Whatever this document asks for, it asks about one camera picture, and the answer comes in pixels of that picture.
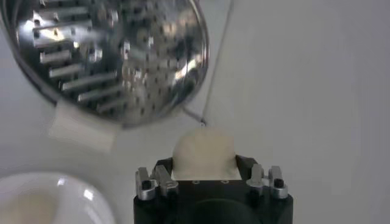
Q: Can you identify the white steamed baozi bun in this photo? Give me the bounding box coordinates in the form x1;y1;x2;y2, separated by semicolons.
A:
171;126;243;181

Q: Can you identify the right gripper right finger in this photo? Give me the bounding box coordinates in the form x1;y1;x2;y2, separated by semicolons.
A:
234;154;289;201

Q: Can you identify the stainless steel steamer basket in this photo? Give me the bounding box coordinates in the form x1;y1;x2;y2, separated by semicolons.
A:
0;0;211;153

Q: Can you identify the round white plate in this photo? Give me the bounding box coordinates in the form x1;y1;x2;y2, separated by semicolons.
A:
0;172;117;224

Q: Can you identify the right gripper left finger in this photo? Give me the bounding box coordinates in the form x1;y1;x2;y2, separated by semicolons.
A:
135;156;180;201

